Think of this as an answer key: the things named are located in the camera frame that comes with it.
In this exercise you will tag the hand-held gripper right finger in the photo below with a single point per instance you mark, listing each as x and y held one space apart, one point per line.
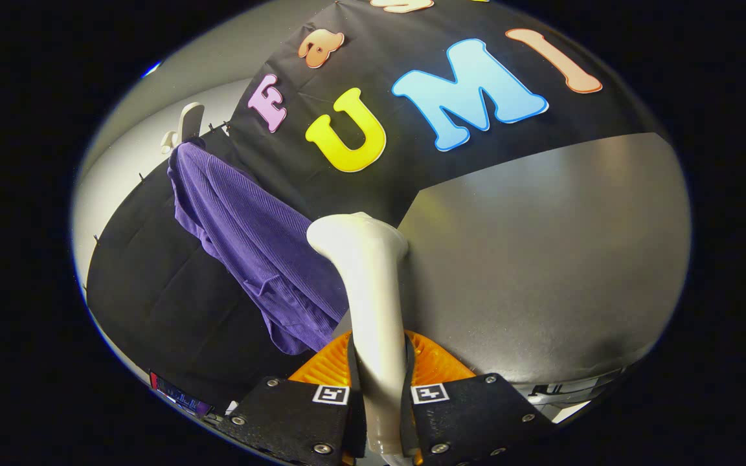
470 417

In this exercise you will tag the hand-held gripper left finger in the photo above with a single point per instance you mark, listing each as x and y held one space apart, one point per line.
295 421

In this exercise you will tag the white garment steamer head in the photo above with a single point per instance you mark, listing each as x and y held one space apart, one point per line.
376 304

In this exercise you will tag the white plastic clothes hanger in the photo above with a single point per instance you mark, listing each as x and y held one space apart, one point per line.
188 123

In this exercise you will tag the small dark printed object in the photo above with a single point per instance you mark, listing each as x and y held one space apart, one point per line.
182 396

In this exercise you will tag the black backdrop cloth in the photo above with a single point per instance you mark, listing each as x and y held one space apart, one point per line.
412 168
166 310

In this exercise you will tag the grey cabinet with black top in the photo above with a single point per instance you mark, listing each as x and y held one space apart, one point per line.
541 259

